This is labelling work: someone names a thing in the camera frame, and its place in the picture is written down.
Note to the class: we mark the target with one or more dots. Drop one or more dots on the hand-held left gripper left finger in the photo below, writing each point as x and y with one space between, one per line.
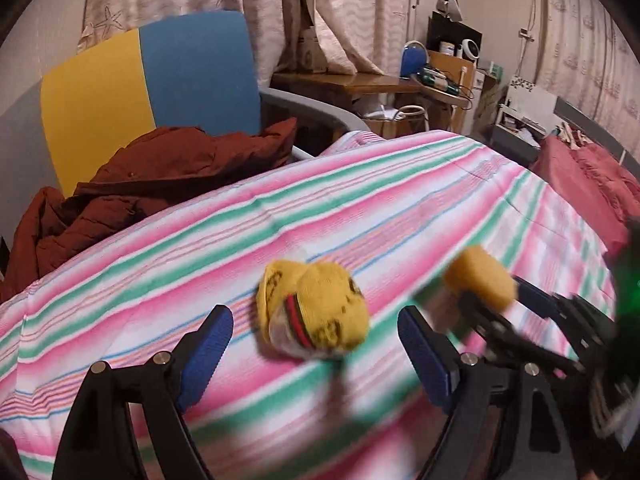
207 355

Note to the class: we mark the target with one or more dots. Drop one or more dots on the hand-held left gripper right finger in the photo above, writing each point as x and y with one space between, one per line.
425 360

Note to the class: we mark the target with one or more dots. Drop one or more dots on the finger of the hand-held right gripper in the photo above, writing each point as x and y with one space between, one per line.
500 330
545 305

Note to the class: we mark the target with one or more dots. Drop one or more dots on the small orange sponge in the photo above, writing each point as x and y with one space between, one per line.
480 275

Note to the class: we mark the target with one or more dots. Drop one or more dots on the yellow socks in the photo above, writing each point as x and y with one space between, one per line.
325 305

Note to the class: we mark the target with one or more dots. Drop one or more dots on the red quilt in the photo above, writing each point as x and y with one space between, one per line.
590 185

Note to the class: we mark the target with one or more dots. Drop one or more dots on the pink green striped tablecloth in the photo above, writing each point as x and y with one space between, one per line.
300 210

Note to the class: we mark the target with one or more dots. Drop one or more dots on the grey bed headboard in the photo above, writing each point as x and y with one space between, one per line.
600 125

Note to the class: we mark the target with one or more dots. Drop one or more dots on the dark red jacket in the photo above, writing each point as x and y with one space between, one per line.
150 170

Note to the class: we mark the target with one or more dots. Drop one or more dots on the white leaf pattern storage box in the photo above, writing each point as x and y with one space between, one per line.
530 105

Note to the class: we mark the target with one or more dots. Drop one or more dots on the brown cardboard box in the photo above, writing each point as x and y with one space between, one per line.
485 100

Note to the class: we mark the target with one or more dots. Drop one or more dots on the white round basket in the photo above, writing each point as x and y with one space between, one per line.
395 122

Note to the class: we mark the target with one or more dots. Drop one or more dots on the white small fan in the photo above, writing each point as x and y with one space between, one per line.
470 52

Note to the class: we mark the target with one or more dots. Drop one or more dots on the blue water jug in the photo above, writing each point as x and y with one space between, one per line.
412 60

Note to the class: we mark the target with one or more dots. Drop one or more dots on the grey yellow blue chair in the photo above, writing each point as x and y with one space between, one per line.
195 70

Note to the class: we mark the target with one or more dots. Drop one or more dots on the black cabinet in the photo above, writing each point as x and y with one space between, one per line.
447 35

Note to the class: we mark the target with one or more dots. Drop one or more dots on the wooden side desk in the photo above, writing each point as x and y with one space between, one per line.
350 82

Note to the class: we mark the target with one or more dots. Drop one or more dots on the white grey iron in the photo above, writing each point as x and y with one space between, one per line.
450 5

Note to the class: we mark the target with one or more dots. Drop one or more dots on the printed cardboard box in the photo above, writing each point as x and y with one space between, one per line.
312 50

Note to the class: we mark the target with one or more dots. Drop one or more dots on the white metal pole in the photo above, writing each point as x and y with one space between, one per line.
415 0

